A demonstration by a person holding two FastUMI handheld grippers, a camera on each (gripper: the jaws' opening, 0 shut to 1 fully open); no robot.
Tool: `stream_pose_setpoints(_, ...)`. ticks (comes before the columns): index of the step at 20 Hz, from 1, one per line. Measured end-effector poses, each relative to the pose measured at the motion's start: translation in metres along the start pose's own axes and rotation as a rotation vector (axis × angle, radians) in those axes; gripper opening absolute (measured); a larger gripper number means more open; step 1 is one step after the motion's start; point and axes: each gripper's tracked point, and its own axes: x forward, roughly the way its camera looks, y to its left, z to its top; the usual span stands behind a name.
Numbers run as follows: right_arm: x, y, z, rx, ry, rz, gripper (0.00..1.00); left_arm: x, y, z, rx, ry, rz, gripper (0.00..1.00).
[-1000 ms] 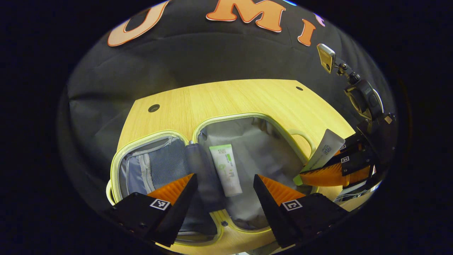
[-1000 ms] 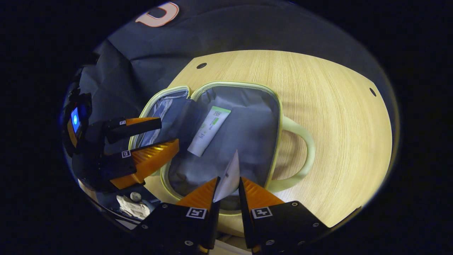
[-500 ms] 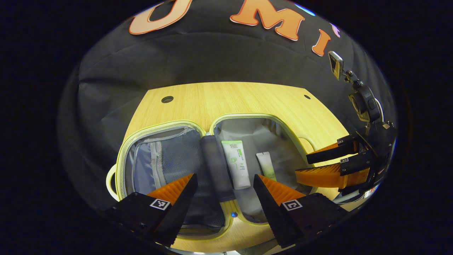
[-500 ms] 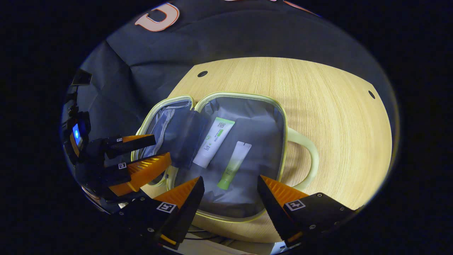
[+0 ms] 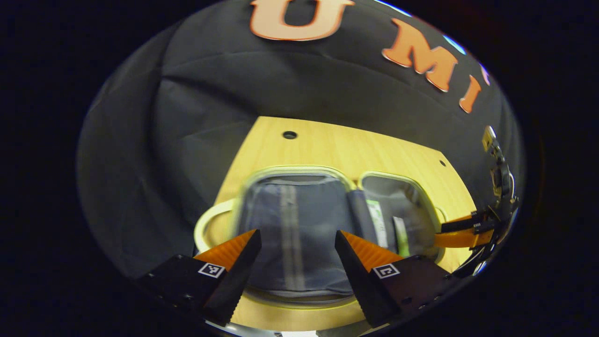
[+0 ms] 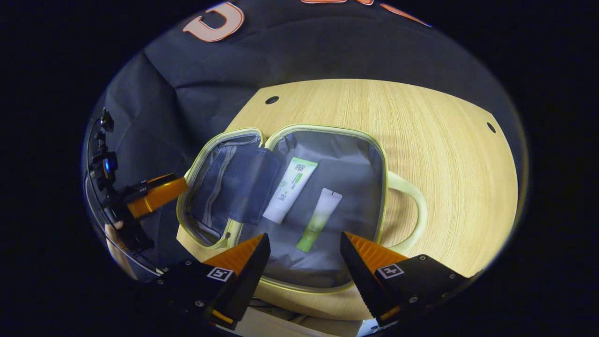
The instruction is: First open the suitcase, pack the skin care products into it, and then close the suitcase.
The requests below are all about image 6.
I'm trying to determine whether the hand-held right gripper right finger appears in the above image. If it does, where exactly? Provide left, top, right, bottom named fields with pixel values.
left=340, top=231, right=470, bottom=328

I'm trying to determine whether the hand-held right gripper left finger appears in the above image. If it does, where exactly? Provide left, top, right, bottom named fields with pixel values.
left=161, top=233, right=271, bottom=330

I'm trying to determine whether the white tube with green cap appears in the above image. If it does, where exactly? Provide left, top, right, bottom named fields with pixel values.
left=296, top=188, right=343, bottom=253

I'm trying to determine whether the pale yellow suitcase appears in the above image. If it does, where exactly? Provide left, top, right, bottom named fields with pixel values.
left=176, top=124, right=428, bottom=294

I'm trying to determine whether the white tube with green label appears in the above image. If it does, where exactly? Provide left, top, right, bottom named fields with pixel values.
left=263, top=157, right=318, bottom=224

